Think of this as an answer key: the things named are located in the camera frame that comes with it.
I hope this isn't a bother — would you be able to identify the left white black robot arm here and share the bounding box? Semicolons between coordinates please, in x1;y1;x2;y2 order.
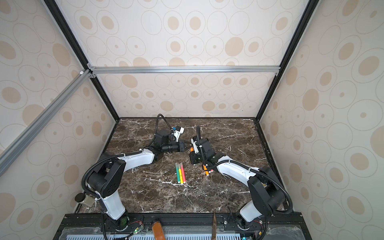
81;126;186;225

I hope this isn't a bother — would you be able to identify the small black knob box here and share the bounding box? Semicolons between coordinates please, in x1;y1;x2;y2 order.
75;193;96;208

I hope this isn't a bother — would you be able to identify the left diagonal aluminium frame bar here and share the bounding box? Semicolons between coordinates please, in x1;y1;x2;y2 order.
1;70;91;175

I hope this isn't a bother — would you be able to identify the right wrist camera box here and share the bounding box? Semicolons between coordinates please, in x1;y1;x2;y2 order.
191;139;199;154

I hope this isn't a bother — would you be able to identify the green marker pen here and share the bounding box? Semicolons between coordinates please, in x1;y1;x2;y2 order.
175;163;181;184

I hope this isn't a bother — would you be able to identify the orange brown tool handle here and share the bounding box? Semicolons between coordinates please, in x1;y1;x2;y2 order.
152;221;166;240

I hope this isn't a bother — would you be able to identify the horizontal aluminium frame bar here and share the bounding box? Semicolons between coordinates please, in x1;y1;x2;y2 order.
91;65;280;74

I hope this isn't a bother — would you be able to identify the red marker pen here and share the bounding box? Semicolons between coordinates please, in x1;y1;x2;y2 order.
180;163;187;183

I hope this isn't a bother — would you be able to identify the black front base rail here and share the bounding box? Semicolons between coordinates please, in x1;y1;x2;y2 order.
54;213;311;240

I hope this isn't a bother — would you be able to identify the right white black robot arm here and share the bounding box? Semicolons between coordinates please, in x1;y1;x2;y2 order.
190;136;293;228

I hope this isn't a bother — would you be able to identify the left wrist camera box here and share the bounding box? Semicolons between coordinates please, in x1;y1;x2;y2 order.
173;126;185;142

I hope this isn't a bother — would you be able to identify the yellow marker pen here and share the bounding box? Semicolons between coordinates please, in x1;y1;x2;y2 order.
178;164;184;185

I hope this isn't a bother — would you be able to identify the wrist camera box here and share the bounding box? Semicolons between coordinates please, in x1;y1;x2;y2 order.
191;139;199;154
173;126;185;142

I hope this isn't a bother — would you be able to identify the brown wooden stick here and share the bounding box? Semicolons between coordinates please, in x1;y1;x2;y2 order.
211;213;217;240

